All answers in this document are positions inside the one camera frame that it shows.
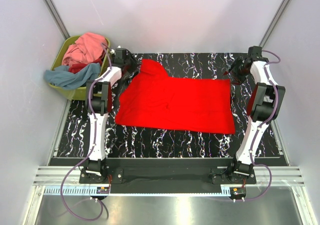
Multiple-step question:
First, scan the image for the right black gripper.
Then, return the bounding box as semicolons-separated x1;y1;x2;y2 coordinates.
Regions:
222;57;250;86

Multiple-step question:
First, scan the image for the bright red t shirt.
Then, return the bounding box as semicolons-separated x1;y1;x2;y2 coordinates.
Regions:
115;59;236;135

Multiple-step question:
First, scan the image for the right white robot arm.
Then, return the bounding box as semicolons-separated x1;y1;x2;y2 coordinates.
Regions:
225;57;286;184

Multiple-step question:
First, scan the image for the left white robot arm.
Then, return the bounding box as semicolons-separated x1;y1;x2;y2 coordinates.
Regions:
80;53;140;183

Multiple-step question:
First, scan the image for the pink t shirt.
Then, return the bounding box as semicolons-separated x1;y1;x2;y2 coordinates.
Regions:
61;32;109;67

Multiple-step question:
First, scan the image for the dark red t shirt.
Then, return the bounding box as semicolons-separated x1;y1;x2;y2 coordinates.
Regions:
68;58;103;74

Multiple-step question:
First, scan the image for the grey blue t shirt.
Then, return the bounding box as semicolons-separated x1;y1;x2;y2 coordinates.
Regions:
44;63;101;90

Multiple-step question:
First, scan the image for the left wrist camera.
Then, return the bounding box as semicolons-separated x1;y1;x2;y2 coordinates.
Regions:
111;47;129;64

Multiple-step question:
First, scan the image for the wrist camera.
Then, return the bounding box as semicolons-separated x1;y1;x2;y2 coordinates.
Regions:
111;47;129;64
247;45;263;59

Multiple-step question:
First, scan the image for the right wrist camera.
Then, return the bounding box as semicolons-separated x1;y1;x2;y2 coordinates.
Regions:
247;45;263;59

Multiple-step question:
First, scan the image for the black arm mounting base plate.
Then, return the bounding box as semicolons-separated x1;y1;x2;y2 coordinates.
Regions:
79;158;256;184

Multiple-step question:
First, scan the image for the right aluminium frame post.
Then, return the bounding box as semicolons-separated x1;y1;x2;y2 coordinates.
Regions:
259;0;292;48

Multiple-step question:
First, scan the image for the aluminium frame post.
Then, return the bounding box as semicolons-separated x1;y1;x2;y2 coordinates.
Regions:
43;0;70;40
259;0;292;48

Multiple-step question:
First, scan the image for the left aluminium frame post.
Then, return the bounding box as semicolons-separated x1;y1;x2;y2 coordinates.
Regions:
43;0;70;40

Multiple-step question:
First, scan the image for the white slotted cable duct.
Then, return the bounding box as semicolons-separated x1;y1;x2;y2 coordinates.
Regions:
44;185;231;197

